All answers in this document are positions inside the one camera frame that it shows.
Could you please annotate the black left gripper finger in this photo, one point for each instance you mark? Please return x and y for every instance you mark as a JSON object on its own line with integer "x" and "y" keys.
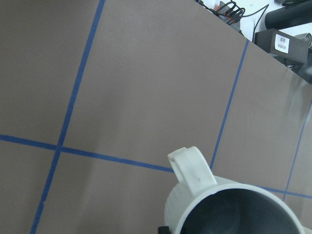
{"x": 164, "y": 230}

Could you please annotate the white HOME mug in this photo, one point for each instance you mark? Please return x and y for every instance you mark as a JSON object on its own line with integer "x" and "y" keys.
{"x": 202, "y": 203}

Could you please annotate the brown table mat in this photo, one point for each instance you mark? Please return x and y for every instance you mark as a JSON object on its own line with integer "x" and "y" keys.
{"x": 94, "y": 94}

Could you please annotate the black label printer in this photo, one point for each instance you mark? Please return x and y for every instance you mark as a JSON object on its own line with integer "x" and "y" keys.
{"x": 282, "y": 46}

